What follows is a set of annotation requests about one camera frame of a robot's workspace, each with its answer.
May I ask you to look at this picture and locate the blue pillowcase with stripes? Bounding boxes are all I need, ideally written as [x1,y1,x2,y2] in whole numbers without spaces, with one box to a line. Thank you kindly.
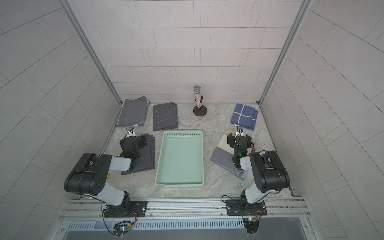
[231,104,258,131]

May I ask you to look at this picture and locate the dark grey checked pillowcase back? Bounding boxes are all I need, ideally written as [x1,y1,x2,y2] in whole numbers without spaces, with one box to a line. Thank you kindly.
[153,103,179,131]

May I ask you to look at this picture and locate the dark grey checked pillowcase front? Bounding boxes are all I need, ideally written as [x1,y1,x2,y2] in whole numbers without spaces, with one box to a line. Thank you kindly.
[121,134,156,176]

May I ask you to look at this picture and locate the green plastic basket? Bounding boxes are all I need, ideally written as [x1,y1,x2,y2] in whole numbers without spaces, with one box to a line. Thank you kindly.
[155,130,205,188]

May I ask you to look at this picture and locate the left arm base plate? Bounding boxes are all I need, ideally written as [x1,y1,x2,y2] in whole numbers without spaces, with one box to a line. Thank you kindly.
[102,201,149,218]

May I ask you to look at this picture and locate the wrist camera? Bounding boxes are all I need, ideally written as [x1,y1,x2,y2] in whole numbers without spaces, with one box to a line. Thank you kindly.
[124,127,136,138]
[236,126,244,137]

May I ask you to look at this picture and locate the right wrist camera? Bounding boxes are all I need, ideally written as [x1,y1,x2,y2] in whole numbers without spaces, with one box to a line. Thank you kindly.
[236,126,244,137]

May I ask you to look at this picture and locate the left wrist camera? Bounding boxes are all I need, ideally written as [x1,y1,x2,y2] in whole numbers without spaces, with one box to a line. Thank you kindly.
[124,127,136,138]

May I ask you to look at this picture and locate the right circuit board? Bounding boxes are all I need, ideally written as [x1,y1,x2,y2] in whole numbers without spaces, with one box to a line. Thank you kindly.
[243,217,260,235]

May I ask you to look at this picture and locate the plain grey folded pillowcase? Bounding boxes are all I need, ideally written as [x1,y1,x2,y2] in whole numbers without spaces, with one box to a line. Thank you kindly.
[116,96,150,127]

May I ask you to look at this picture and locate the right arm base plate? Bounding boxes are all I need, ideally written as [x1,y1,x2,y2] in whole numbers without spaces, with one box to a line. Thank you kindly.
[224,199,268,217]

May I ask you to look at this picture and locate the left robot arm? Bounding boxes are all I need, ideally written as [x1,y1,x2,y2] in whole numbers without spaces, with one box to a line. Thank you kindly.
[64,134,147,210]

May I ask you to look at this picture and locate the microphone on black stand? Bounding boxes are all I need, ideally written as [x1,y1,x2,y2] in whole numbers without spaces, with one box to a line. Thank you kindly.
[193,85,208,117]

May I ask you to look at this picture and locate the left circuit board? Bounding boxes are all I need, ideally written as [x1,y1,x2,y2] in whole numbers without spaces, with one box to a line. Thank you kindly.
[113,221,132,238]

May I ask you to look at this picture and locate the beige grey striped pillowcase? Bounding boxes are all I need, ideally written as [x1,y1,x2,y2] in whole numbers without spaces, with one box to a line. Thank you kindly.
[211,129,254,180]

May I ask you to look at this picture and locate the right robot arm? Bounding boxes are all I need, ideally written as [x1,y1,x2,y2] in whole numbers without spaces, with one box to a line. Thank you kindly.
[227,134,291,208]

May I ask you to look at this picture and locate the aluminium rail frame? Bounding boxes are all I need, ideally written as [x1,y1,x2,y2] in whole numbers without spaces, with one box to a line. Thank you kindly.
[59,197,311,221]

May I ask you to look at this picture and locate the circuit board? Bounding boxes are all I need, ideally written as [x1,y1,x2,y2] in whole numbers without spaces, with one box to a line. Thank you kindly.
[113,221,132,238]
[243,217,260,235]

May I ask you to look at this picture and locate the dark grey checked pillowcase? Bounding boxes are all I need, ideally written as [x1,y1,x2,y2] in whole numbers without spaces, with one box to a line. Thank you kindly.
[153,103,179,131]
[121,134,156,176]

